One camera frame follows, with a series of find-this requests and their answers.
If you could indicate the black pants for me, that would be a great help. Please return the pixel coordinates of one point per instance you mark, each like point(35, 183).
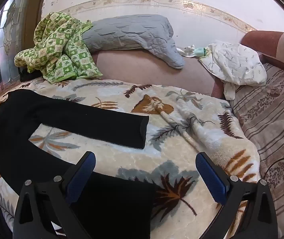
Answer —
point(19, 122)

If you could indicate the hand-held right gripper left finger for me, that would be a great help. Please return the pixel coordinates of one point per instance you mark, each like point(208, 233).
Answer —
point(80, 176)

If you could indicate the dark cloth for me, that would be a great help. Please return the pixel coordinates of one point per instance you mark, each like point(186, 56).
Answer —
point(28, 76)

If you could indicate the pink-brown mattress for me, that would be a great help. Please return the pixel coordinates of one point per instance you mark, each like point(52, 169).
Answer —
point(144, 67)

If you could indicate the small green cloth item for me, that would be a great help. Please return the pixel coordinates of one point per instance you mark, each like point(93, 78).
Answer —
point(199, 52)

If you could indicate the striped floral bed sheet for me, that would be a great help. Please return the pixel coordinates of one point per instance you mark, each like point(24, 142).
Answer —
point(271, 119)

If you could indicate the brown padded headboard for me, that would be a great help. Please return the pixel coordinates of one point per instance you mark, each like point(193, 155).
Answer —
point(264, 42)

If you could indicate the small white cloth toy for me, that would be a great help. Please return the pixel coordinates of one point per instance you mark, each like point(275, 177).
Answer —
point(188, 50)

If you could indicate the stained glass wooden door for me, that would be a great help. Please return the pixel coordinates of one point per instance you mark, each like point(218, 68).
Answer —
point(9, 29)

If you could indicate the leaf print fleece blanket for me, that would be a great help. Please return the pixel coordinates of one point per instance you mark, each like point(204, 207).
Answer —
point(161, 151)

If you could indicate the grey quilted blanket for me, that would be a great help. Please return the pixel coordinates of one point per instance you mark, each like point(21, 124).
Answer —
point(127, 32)

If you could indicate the green checked quilt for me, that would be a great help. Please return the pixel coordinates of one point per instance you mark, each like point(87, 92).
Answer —
point(57, 47)

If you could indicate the white patterned cloth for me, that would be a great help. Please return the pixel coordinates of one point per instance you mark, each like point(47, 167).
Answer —
point(236, 62)

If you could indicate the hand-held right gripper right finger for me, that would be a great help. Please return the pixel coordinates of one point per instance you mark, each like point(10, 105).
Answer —
point(210, 176)

